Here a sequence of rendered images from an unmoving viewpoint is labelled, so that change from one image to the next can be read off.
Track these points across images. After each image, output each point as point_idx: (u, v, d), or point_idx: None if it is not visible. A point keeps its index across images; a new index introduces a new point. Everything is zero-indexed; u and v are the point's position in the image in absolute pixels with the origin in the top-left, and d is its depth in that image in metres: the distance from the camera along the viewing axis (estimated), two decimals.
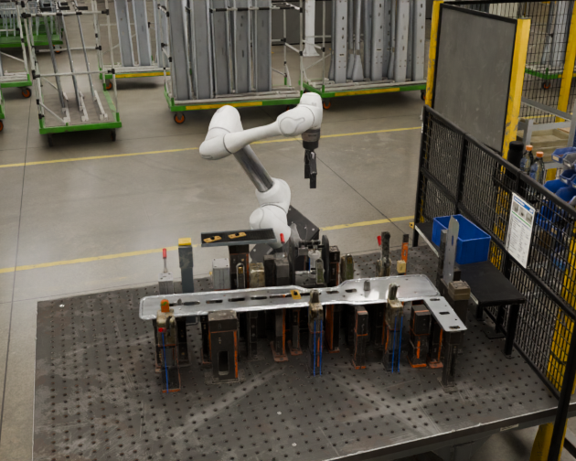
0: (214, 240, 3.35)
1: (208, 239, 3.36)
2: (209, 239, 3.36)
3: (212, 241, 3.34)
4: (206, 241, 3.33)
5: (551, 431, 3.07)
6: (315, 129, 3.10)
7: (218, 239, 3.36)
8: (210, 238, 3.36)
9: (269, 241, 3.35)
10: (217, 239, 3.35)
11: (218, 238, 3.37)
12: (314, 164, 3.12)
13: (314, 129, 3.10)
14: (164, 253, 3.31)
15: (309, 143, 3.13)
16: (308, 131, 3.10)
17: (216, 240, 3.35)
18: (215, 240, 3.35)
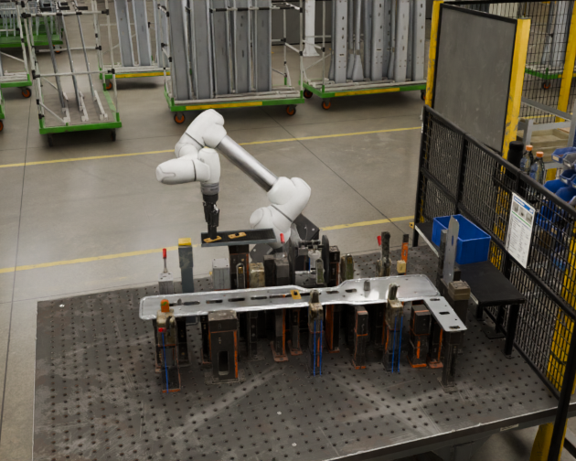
0: (214, 240, 3.35)
1: (208, 239, 3.36)
2: (209, 239, 3.36)
3: (212, 241, 3.34)
4: (206, 241, 3.33)
5: (551, 431, 3.07)
6: (217, 183, 3.21)
7: (218, 239, 3.36)
8: (210, 238, 3.36)
9: (269, 241, 3.35)
10: (217, 239, 3.35)
11: (218, 238, 3.37)
12: (218, 218, 3.27)
13: (216, 183, 3.21)
14: (164, 253, 3.31)
15: (211, 197, 3.23)
16: (210, 186, 3.20)
17: (216, 240, 3.35)
18: (215, 240, 3.35)
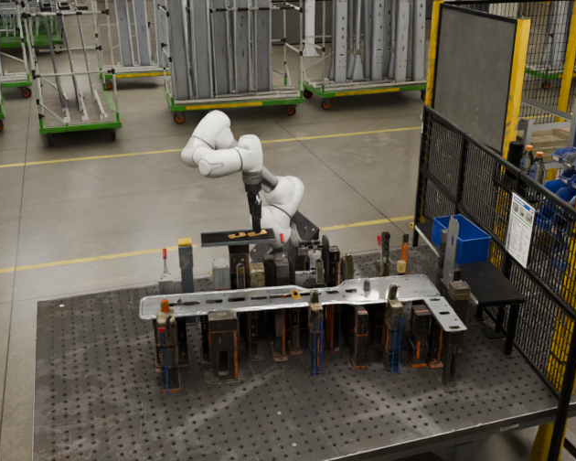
0: (258, 233, 3.13)
1: (253, 232, 3.15)
2: (254, 232, 3.15)
3: (256, 234, 3.13)
4: (249, 235, 3.12)
5: (551, 431, 3.07)
6: (258, 171, 3.00)
7: (263, 233, 3.14)
8: (255, 231, 3.14)
9: (269, 241, 3.35)
10: (261, 233, 3.14)
11: (263, 232, 3.15)
12: (260, 209, 3.06)
13: (257, 171, 3.00)
14: (164, 253, 3.31)
15: (253, 186, 3.02)
16: (251, 174, 3.00)
17: (261, 234, 3.13)
18: (259, 234, 3.13)
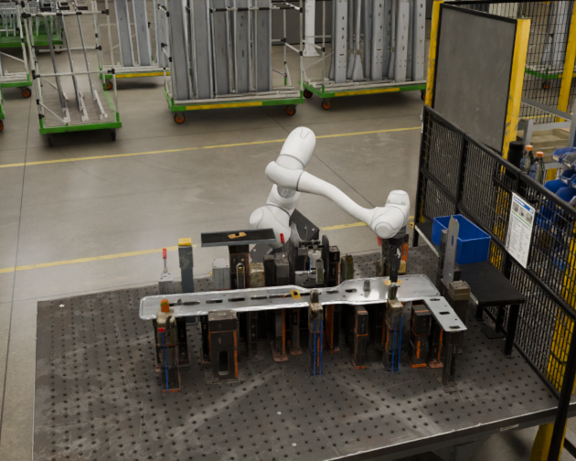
0: None
1: (389, 281, 3.25)
2: (389, 282, 3.25)
3: None
4: (385, 284, 3.22)
5: (551, 431, 3.07)
6: (402, 227, 3.08)
7: (399, 284, 3.23)
8: (390, 281, 3.24)
9: (269, 241, 3.35)
10: (397, 284, 3.23)
11: (400, 283, 3.24)
12: (399, 262, 3.15)
13: (401, 227, 3.08)
14: (164, 253, 3.31)
15: (395, 240, 3.11)
16: None
17: (396, 284, 3.23)
18: (395, 284, 3.23)
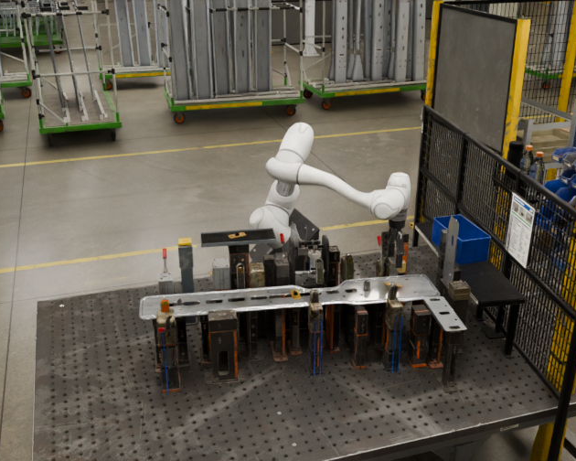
0: None
1: (389, 283, 3.26)
2: (389, 284, 3.25)
3: None
4: (385, 284, 3.23)
5: (551, 431, 3.07)
6: (404, 209, 3.05)
7: (399, 286, 3.24)
8: (391, 283, 3.25)
9: (269, 241, 3.35)
10: (397, 286, 3.23)
11: (400, 285, 3.25)
12: (402, 244, 3.08)
13: (403, 209, 3.05)
14: (164, 253, 3.31)
15: (397, 222, 3.08)
16: None
17: None
18: None
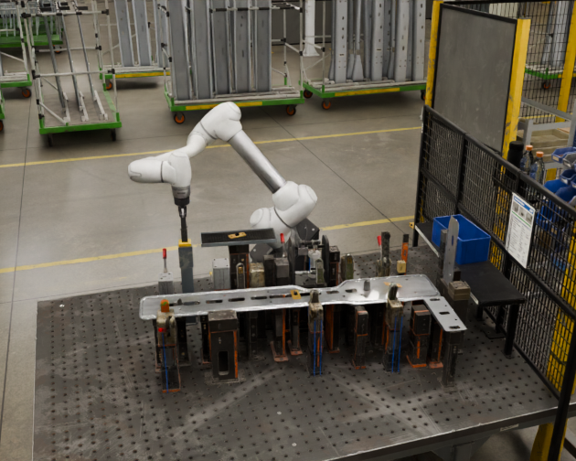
0: None
1: (389, 283, 3.26)
2: (389, 284, 3.25)
3: None
4: (385, 284, 3.23)
5: (551, 431, 3.07)
6: (184, 187, 3.20)
7: (399, 286, 3.24)
8: (391, 283, 3.25)
9: (269, 241, 3.35)
10: (397, 286, 3.23)
11: (400, 285, 3.25)
12: (184, 222, 3.26)
13: (183, 187, 3.20)
14: (164, 253, 3.31)
15: (179, 199, 3.23)
16: (176, 188, 3.20)
17: None
18: None
